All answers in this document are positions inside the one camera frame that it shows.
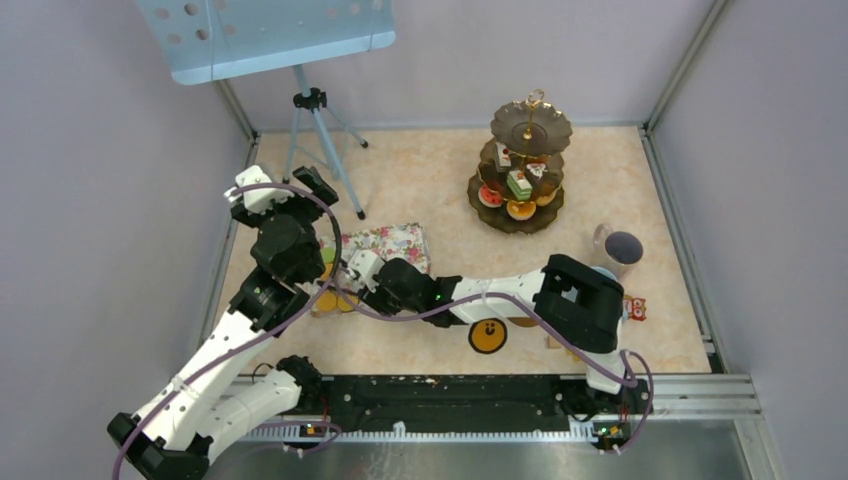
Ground round biscuit cookie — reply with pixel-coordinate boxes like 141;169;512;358
314;291;338;314

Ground red sprinkled donut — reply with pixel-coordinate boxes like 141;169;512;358
477;184;504;209

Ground orange fruit tart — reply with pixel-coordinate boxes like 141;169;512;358
506;200;537;221

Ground green layered cake slice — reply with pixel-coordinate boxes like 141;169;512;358
507;170;533;202

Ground white cake slice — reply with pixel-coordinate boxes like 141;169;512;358
494;142;512;172

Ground round golden bun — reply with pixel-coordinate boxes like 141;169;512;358
535;189;559;207

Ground chocolate cream cake slice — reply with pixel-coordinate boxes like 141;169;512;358
524;162;548;180

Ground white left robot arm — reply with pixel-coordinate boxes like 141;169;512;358
107;165;338;479

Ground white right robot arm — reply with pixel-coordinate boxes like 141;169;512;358
346;250;638;412

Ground floral serving tray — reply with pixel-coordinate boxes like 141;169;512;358
316;222;432;318

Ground smiley face coaster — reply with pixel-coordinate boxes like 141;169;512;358
468;319;508;355

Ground brown round saucer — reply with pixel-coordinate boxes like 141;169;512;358
510;317;538;328

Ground three-tier smoked glass stand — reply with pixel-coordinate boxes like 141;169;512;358
467;89;573;235

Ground light blue music stand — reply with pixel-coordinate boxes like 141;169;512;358
136;0;396;219

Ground blue mug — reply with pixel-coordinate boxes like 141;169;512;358
592;266;618;282

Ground red owl toy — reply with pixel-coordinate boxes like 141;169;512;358
624;296;647;321

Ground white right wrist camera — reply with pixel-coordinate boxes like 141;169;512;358
347;250;385;292

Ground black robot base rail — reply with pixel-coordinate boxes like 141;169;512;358
261;374;653;441

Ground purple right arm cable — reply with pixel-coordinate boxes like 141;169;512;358
331;264;656;455

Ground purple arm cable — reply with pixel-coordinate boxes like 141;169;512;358
331;264;656;455
109;182;343;480

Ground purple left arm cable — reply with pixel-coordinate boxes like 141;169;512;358
109;182;343;480

